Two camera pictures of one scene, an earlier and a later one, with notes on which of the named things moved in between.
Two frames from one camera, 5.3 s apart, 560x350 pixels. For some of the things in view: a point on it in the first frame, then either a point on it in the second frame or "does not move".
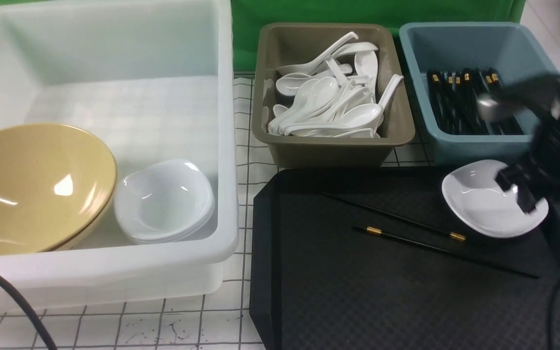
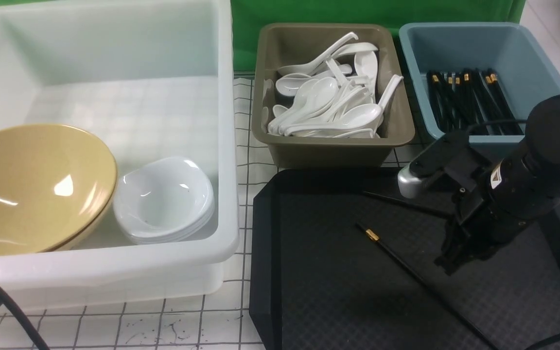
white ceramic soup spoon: x=365 y=116 does not move
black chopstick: x=378 y=231 -> x=384 y=246
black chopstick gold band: x=446 y=233 -> x=409 y=203
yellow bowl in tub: x=8 y=221 does not move
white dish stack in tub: x=163 y=201 does not move
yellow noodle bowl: x=35 y=188 does not move
